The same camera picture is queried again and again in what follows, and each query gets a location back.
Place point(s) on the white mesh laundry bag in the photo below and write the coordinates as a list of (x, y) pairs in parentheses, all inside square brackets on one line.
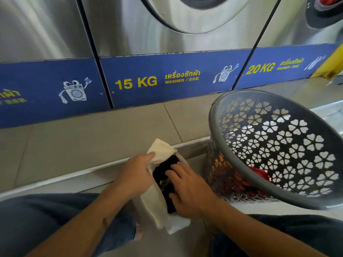
[(154, 206)]

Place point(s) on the steel washing machine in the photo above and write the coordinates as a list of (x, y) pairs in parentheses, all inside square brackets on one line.
[(128, 32), (40, 32), (286, 26)]

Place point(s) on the person's right hand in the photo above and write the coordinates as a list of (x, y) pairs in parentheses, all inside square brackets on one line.
[(194, 196)]

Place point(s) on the blue label band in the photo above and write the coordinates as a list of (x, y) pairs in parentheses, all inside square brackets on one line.
[(182, 85), (289, 74), (34, 85)]

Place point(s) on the person's left hand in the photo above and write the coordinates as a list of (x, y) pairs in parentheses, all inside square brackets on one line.
[(131, 175)]

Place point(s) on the round black washer door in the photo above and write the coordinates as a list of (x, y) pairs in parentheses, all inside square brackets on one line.
[(319, 16)]

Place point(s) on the red clothes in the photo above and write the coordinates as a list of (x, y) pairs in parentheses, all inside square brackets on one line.
[(258, 172)]

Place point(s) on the person's left forearm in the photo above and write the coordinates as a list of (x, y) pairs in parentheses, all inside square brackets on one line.
[(80, 224)]

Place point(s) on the red garment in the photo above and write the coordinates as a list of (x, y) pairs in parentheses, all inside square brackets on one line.
[(327, 0)]

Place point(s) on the person's blue jeans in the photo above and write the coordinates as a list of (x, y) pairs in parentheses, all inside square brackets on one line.
[(32, 219)]

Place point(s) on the grey perforated laundry basket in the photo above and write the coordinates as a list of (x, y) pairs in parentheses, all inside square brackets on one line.
[(281, 163)]

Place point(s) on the person's right thumb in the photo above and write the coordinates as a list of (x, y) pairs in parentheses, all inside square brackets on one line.
[(174, 198)]

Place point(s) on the person's right middle finger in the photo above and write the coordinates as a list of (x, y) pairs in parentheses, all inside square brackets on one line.
[(180, 167)]

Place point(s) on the person's left thumb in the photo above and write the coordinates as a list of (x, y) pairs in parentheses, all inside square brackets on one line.
[(147, 157)]

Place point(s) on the round steel washer door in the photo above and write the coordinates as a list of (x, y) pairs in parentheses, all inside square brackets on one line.
[(203, 16)]

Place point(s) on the person's right forearm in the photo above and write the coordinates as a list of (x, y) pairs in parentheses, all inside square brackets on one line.
[(254, 232)]

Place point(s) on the black garment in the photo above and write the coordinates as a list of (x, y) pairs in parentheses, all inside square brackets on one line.
[(162, 168)]

